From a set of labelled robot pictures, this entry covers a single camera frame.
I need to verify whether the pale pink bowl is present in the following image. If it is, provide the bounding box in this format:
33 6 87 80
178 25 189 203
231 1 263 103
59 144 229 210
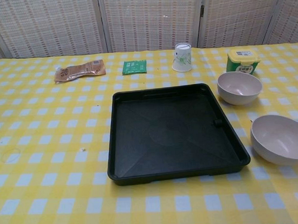
216 70 264 107
249 113 298 168

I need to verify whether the black square plastic tray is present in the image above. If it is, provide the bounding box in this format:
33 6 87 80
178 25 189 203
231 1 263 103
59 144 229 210
102 80 253 188

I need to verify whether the green sachet packet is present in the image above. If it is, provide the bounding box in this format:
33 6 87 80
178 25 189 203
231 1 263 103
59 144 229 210
121 60 147 76

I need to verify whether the clear plastic cup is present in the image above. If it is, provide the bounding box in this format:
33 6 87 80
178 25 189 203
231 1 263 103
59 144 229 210
170 42 194 73

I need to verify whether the brown spouted sauce pouch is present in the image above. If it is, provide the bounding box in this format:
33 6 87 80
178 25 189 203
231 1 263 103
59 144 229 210
53 59 106 84

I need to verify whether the woven folding screen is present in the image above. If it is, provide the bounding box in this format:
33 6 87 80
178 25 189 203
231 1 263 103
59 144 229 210
0 0 298 60

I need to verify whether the yellow white checked tablecloth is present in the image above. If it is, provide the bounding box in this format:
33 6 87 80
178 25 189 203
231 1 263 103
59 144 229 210
0 42 298 224

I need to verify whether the green tub with yellow lid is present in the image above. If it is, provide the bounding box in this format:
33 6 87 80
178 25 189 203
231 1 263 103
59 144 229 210
225 48 263 77

